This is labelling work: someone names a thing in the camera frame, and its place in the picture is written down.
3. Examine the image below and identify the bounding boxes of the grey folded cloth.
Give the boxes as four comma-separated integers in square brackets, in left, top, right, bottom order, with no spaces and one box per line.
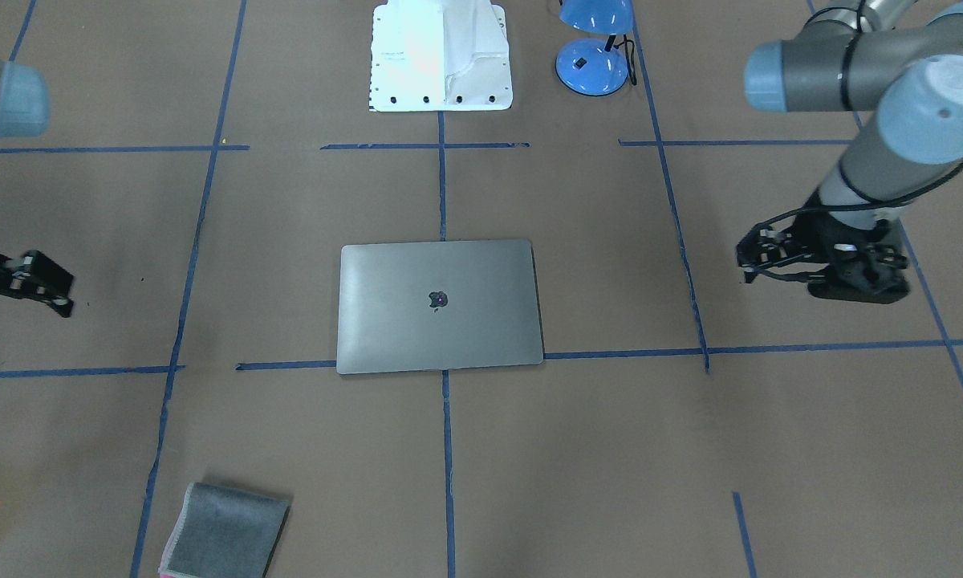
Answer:
[157,482,291,577]

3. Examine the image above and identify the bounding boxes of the grey laptop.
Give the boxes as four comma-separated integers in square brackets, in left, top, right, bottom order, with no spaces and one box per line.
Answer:
[337,238,545,376]

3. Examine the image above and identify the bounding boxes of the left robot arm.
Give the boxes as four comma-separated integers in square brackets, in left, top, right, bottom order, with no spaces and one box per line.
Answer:
[735,1,963,304]

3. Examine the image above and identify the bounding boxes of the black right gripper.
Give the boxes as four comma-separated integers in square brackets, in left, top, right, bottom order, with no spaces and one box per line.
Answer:
[0,251,75,319]

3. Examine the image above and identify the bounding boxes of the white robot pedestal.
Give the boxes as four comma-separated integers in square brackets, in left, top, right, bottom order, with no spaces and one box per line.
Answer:
[368,1,514,112]

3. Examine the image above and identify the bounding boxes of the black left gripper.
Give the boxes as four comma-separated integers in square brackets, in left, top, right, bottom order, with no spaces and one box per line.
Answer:
[735,211,910,304]

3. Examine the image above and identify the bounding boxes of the blue desk lamp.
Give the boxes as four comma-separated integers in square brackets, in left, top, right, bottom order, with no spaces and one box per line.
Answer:
[555,1,638,96]

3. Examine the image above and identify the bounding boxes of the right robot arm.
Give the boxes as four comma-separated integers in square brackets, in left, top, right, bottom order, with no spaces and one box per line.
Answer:
[0,56,75,318]

